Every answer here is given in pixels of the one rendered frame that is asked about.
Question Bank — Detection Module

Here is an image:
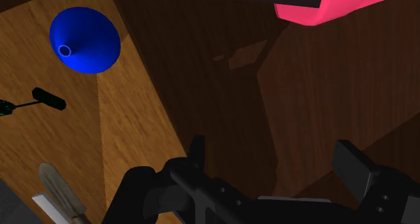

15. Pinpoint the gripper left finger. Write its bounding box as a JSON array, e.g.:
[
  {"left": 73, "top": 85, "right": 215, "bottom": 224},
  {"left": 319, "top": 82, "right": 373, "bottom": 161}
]
[{"left": 102, "top": 135, "right": 260, "bottom": 224}]

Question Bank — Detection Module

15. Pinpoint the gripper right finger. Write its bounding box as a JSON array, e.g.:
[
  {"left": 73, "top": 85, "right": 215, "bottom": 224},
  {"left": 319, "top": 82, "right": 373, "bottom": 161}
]
[{"left": 332, "top": 139, "right": 420, "bottom": 224}]

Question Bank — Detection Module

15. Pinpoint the white flat bar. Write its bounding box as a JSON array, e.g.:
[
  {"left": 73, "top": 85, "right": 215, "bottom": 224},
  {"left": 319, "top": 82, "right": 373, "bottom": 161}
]
[{"left": 32, "top": 192, "right": 73, "bottom": 224}]

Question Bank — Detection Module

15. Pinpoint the black kitchen brush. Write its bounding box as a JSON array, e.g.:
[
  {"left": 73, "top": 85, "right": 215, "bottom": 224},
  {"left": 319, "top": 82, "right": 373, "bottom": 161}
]
[{"left": 0, "top": 87, "right": 67, "bottom": 117}]

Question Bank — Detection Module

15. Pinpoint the blue funnel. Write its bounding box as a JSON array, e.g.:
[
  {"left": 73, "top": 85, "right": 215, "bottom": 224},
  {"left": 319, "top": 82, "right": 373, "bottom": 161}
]
[{"left": 49, "top": 7, "right": 122, "bottom": 75}]

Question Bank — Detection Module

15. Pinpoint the pink robot stand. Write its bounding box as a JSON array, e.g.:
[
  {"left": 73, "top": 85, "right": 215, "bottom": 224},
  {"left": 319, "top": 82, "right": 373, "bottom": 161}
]
[{"left": 273, "top": 0, "right": 420, "bottom": 27}]

